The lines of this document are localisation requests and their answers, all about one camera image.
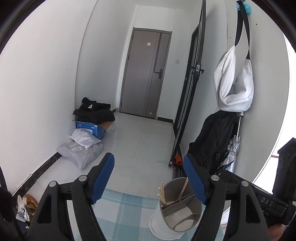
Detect grey door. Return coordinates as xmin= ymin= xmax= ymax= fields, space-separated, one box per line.
xmin=119 ymin=28 xmax=171 ymax=119

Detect brown suede shoes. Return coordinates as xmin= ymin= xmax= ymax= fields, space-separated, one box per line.
xmin=24 ymin=194 xmax=38 ymax=219

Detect white plastic mailer bag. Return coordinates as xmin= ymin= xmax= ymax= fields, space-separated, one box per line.
xmin=70 ymin=128 xmax=101 ymax=149

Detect white utensil holder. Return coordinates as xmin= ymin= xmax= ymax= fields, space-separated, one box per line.
xmin=149 ymin=177 xmax=203 ymax=240

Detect teal plaid placemat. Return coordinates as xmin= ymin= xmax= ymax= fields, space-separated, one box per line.
xmin=66 ymin=188 xmax=226 ymax=241

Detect silver folded umbrella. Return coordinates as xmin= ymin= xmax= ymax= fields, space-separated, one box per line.
xmin=216 ymin=111 xmax=244 ymax=175

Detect white hanging bag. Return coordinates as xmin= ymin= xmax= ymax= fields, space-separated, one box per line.
xmin=213 ymin=1 xmax=254 ymax=113

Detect black sliding door frame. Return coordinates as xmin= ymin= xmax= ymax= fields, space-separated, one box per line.
xmin=169 ymin=1 xmax=206 ymax=167

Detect black clothing pile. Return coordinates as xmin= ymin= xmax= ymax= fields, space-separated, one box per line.
xmin=73 ymin=97 xmax=115 ymax=125

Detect bamboo chopstick in holder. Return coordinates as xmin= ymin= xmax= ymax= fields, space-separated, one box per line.
xmin=178 ymin=177 xmax=189 ymax=199

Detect bamboo chopstick long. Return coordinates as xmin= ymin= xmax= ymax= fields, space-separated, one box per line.
xmin=158 ymin=182 xmax=166 ymax=200

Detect grey plastic mailer bag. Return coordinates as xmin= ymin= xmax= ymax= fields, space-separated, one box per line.
xmin=57 ymin=140 xmax=103 ymax=170

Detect brown cardboard box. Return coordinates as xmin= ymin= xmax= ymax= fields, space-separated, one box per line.
xmin=100 ymin=121 xmax=116 ymax=133

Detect orange black tool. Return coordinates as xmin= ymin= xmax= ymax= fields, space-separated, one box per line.
xmin=173 ymin=155 xmax=183 ymax=169

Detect blue cardboard box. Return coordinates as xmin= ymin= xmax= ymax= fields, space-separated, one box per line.
xmin=75 ymin=121 xmax=105 ymax=140

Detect black jacket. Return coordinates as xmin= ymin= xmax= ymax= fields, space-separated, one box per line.
xmin=188 ymin=110 xmax=238 ymax=175

